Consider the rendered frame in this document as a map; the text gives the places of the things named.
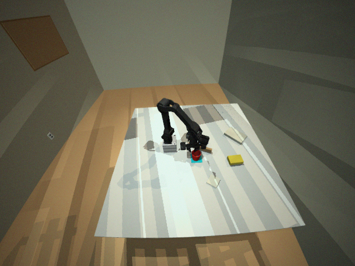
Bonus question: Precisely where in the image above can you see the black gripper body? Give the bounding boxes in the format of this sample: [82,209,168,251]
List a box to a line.
[180,140,206,150]

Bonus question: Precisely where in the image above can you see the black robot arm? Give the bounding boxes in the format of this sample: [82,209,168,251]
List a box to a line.
[156,98,210,145]

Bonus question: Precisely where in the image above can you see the yellow flat block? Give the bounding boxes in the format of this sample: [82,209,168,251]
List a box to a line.
[227,155,244,165]

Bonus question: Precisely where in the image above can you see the beige flat square tile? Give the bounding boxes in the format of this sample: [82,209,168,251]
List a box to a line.
[207,174,220,188]

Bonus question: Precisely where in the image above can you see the dark red cup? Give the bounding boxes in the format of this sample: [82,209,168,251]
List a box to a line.
[192,150,201,161]

